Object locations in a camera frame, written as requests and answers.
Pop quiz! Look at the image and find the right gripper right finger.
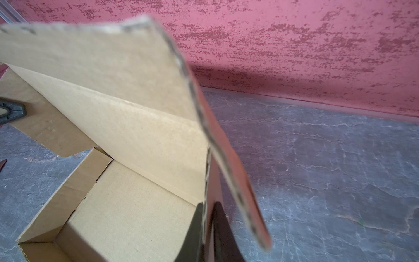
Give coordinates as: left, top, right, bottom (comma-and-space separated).
212, 202, 245, 262

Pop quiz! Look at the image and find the brown cardboard box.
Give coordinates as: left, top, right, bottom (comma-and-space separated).
1, 16, 272, 262

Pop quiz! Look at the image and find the small metal spoon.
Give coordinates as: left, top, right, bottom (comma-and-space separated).
0, 159, 7, 171

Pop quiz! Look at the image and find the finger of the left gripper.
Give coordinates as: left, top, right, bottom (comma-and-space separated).
1, 99, 27, 124

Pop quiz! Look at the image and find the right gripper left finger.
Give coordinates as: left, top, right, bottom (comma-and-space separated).
174, 203, 204, 262

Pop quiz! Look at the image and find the left aluminium corner post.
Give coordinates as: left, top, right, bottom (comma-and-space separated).
0, 0, 28, 24

